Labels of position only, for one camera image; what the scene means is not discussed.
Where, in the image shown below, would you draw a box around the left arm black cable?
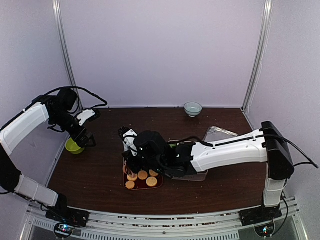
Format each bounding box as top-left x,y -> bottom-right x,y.
44,86 -> 109,107

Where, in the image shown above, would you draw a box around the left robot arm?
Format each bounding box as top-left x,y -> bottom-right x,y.
0,86 -> 101,227

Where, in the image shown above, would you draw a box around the large round tan cookie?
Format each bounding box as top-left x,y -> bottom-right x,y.
146,176 -> 158,188

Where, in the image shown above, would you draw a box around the bottom left round cookie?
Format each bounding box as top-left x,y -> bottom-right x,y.
125,180 -> 135,190

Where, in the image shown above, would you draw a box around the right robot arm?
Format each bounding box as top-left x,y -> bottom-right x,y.
118,121 -> 295,226

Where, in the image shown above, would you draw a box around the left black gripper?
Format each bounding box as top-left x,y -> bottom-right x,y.
50,109 -> 96,148

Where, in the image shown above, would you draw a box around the right aluminium frame post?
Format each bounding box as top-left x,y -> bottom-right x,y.
242,0 -> 274,113

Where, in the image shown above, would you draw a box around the white divided cookie tin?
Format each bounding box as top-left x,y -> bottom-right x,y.
172,170 -> 209,182

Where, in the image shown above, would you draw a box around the smooth round tan cookie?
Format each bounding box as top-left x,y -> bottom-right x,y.
137,170 -> 149,181

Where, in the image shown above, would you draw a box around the dark red cookie tray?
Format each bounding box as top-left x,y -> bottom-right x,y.
122,160 -> 164,191

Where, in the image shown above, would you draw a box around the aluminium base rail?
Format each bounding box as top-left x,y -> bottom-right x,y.
18,197 -> 310,240

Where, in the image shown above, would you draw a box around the pale blue ceramic bowl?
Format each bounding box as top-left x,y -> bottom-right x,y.
183,102 -> 203,118

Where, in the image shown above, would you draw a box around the dotted round cookie right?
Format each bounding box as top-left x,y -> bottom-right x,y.
149,169 -> 159,178

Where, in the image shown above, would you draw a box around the white handled metal tongs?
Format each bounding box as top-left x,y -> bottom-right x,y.
123,162 -> 138,178

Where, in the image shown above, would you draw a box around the green plastic bowl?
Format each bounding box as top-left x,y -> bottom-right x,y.
65,138 -> 85,155

